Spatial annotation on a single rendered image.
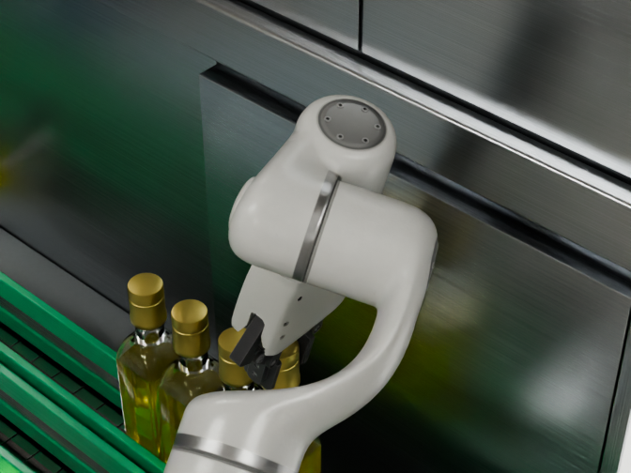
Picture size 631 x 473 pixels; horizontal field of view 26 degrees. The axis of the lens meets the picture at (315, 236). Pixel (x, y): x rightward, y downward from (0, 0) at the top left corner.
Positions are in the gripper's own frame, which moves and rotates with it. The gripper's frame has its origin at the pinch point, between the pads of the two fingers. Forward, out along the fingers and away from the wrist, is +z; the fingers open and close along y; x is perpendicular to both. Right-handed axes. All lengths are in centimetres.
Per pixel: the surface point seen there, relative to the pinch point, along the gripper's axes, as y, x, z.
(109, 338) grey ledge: -11, -29, 39
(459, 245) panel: -12.1, 6.7, -12.0
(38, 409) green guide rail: 5.6, -22.7, 30.3
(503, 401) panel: -12.1, 16.4, 0.5
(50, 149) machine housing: -16, -46, 24
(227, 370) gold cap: 1.1, -3.9, 6.0
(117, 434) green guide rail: 3.3, -13.4, 26.4
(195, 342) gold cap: 0.4, -8.5, 7.2
